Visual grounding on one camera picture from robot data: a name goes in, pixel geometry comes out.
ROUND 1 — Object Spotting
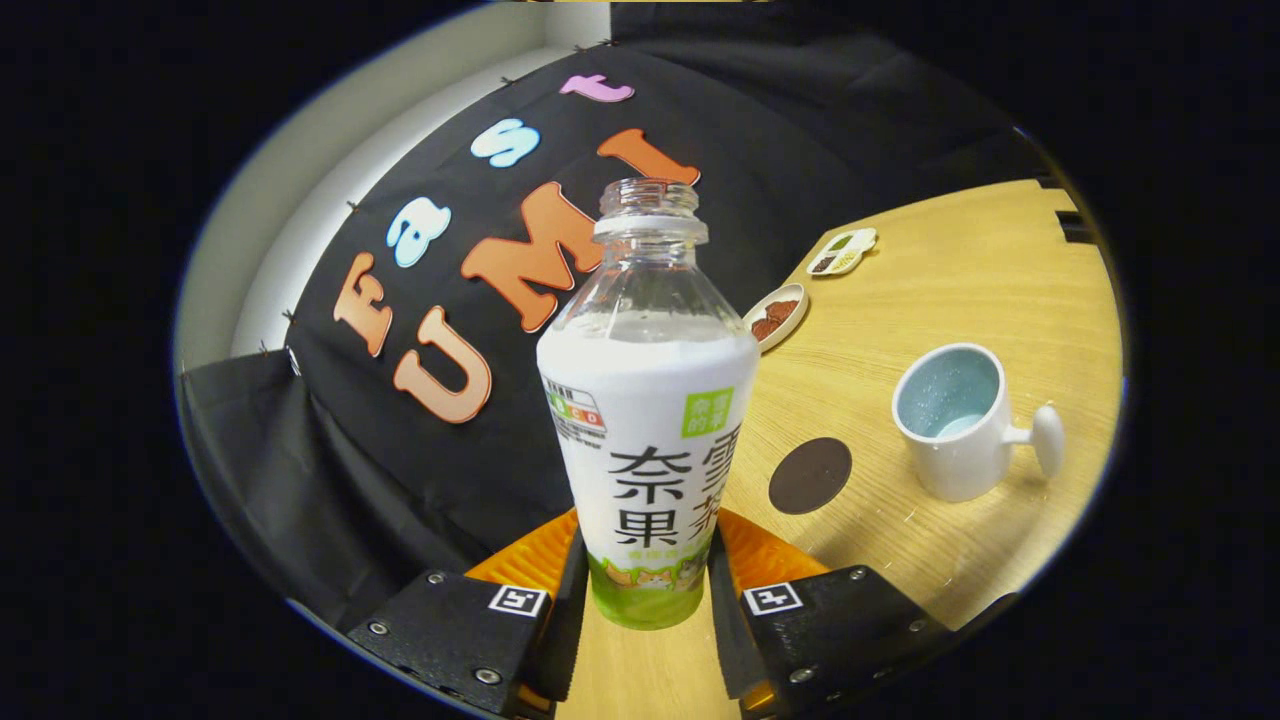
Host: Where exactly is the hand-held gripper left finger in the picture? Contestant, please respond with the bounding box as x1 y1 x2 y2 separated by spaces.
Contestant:
345 507 589 719

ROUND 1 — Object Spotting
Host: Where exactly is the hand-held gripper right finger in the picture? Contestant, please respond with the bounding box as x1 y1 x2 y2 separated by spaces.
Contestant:
706 507 956 719

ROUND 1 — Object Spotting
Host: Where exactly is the dark brown round coaster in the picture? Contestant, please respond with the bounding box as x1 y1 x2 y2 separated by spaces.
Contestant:
768 437 854 516

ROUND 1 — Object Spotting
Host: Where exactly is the white label juice bottle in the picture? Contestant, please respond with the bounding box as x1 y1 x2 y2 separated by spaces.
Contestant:
536 177 761 631

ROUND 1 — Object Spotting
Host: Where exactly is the white cup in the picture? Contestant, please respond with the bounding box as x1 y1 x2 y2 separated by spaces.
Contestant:
891 343 1067 503

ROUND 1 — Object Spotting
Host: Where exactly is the white plate with brown food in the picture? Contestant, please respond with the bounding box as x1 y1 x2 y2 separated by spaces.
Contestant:
742 283 809 353

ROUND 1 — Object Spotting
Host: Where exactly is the white divided snack dish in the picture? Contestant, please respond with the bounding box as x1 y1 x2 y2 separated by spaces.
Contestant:
806 228 879 278

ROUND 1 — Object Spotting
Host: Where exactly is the wooden table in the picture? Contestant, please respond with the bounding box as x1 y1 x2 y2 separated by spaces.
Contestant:
555 178 1123 720

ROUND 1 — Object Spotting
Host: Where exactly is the black backdrop cloth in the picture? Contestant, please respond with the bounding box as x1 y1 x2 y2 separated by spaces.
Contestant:
178 2 1051 631

